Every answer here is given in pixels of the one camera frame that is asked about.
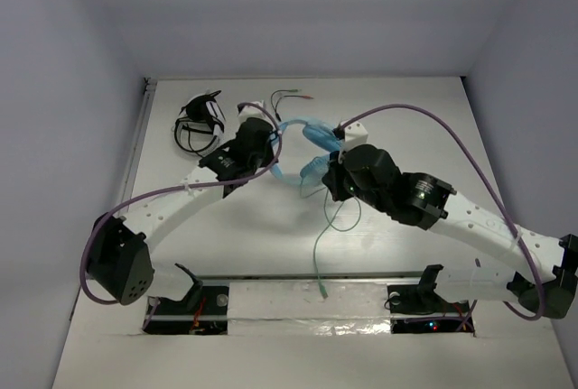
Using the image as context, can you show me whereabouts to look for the green headphone cable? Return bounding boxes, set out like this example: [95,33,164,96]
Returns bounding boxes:
[300,181,363,298]

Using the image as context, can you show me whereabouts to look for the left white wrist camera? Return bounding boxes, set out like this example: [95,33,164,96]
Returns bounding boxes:
[238,101,267,124]

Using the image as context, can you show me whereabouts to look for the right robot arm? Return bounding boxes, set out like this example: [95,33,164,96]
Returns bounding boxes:
[322,144,577,320]

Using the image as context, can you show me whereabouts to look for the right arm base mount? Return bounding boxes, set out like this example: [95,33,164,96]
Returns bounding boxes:
[384,264,475,335]

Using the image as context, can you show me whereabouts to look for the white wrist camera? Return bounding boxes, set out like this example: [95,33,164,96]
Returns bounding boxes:
[333,121,368,153]
[238,101,267,124]

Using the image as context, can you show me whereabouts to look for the black and white headphones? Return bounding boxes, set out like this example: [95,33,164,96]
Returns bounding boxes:
[172,90,226,158]

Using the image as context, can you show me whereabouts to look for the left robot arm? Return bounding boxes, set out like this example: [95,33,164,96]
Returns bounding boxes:
[80,117,278,311]

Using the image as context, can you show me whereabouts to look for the light blue headphones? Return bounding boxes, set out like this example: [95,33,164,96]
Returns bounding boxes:
[270,116,341,190]

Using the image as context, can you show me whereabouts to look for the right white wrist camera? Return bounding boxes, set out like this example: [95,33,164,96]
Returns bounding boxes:
[333,121,368,153]

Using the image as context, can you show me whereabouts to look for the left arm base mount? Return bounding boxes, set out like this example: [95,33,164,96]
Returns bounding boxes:
[142,264,229,336]

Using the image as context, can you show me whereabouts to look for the foil covered panel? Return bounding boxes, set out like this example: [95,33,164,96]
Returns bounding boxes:
[227,281,391,337]

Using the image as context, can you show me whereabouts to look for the black audio splitter cable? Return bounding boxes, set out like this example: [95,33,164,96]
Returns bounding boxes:
[269,88,313,123]

